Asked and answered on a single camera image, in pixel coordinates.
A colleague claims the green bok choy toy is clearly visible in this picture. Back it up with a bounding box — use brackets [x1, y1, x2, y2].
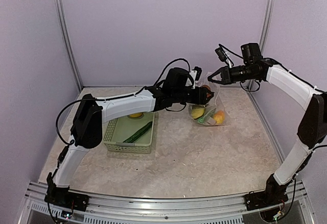
[195, 108, 216, 126]

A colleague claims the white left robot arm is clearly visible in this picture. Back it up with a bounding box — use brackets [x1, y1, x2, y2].
[47, 67, 214, 206]

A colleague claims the clear zip top bag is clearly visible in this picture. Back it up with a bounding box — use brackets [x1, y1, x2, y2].
[188, 74, 227, 127]

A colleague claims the right aluminium frame post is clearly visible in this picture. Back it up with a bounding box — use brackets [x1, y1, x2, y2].
[259, 0, 275, 52]

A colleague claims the brown round cake toy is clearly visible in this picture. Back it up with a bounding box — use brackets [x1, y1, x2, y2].
[201, 85, 211, 92]

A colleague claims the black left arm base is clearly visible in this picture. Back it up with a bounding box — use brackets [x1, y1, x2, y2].
[44, 185, 89, 212]

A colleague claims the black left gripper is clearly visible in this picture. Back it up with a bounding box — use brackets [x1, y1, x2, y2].
[174, 86, 214, 105]

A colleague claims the aluminium frame post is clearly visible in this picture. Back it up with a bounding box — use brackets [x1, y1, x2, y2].
[259, 0, 275, 52]
[54, 0, 83, 92]

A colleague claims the left aluminium frame post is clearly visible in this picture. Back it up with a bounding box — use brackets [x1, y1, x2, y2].
[54, 0, 83, 92]

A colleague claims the front aluminium rail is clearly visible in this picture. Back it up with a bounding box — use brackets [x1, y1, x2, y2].
[17, 180, 314, 224]

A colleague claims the beige perforated plastic basket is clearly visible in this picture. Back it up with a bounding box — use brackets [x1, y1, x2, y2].
[102, 112, 155, 154]

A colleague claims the black right camera cable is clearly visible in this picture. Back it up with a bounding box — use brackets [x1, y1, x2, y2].
[218, 43, 243, 59]

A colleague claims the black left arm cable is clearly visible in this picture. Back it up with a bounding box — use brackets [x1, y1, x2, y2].
[56, 98, 87, 144]

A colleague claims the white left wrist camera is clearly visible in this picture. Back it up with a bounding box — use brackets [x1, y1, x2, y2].
[186, 66, 202, 89]

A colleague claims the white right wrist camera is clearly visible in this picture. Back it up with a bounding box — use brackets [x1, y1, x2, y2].
[215, 47, 234, 68]

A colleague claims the yellow lemon toy back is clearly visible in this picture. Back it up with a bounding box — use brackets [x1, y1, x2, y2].
[128, 112, 144, 119]

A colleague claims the yellow lemon toy front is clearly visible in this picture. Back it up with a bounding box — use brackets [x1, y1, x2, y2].
[191, 106, 205, 119]

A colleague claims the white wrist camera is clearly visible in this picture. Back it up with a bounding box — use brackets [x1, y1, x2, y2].
[215, 47, 234, 68]
[186, 66, 202, 89]

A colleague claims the yellow lemon toy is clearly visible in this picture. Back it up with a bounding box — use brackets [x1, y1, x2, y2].
[191, 106, 205, 119]
[128, 112, 144, 119]

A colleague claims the dark green cucumber toy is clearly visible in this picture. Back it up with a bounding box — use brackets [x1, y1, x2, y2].
[123, 121, 153, 143]

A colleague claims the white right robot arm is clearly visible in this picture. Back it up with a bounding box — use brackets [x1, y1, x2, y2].
[208, 43, 326, 206]

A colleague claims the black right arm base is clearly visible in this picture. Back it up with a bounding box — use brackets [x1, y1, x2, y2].
[243, 175, 290, 211]

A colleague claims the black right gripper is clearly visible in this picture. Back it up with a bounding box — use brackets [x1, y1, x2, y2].
[208, 64, 259, 85]

